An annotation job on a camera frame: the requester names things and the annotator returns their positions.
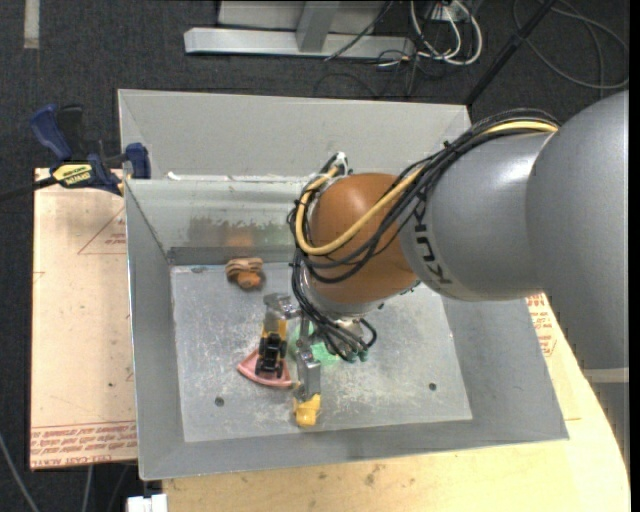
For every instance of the yellow and black toy vehicle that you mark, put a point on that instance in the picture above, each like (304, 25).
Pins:
(271, 350)

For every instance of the green round toy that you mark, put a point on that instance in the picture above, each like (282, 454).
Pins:
(324, 354)

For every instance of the brown cardboard board red print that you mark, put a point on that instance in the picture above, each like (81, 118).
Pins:
(80, 320)

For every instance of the tan striped toy food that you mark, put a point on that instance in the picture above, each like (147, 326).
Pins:
(244, 273)

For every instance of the pink wedge slice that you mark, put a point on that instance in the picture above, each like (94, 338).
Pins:
(250, 369)

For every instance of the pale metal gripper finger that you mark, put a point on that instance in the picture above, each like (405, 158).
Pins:
(310, 375)
(274, 306)

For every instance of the grey metal bin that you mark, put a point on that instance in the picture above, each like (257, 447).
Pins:
(210, 350)

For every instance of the yellow toy piece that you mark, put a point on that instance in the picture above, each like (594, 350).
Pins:
(306, 412)

